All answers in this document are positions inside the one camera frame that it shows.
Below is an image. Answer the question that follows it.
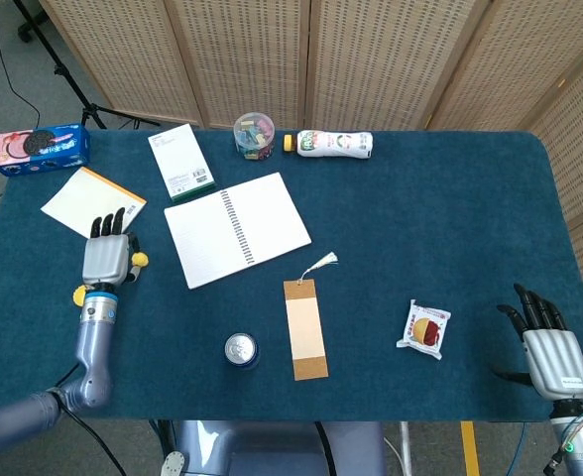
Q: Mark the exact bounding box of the white green rectangular box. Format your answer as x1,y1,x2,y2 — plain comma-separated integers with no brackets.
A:
147,123,218,202

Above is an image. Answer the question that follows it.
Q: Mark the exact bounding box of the wooden folding screen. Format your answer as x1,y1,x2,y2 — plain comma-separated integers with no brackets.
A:
38,0,583,328

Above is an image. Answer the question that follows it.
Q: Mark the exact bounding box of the open spiral notebook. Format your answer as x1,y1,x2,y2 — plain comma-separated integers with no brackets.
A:
163,172,313,291

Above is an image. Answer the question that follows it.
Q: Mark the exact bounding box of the white bottle with yellow cap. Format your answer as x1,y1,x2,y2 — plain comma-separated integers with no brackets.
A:
283,129,374,161

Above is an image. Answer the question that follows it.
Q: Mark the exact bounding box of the blue table cloth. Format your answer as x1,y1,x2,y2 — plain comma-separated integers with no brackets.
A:
0,127,583,423

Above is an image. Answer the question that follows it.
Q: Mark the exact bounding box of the blue cable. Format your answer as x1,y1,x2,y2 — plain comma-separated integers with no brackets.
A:
504,421,528,476

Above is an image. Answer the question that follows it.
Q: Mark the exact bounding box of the clear jar of colourful clips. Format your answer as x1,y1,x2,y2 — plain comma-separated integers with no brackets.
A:
233,112,277,162

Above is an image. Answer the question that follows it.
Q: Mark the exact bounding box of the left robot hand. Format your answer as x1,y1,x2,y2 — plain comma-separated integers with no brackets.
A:
80,206,142,291

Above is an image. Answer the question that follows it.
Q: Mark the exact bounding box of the grey-blue robot torso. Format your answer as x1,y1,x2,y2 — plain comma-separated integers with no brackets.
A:
158,419,388,476

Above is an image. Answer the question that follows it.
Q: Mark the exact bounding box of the blue pink cookie box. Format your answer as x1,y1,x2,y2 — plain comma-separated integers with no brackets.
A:
0,123,92,178

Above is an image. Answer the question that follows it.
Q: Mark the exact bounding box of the brown bookmark with tassel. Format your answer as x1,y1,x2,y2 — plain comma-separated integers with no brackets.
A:
283,251,339,382

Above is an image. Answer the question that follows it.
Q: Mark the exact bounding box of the black tripod stand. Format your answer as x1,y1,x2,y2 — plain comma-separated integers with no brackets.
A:
12,0,162,131

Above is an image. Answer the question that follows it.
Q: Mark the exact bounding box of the black cable on floor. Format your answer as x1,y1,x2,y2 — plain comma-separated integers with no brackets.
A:
0,0,42,131

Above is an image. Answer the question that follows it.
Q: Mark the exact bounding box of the white notepad with orange edge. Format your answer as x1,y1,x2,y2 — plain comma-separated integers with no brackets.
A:
40,166,148,239

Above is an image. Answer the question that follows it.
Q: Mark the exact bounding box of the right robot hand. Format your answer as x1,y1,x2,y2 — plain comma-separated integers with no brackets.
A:
491,283,583,402

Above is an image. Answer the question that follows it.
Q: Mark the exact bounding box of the white red snack packet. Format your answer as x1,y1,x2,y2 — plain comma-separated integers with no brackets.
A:
396,298,452,361

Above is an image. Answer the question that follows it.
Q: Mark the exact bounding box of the silver-top drink can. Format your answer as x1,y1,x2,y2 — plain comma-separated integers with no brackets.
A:
223,332,261,370

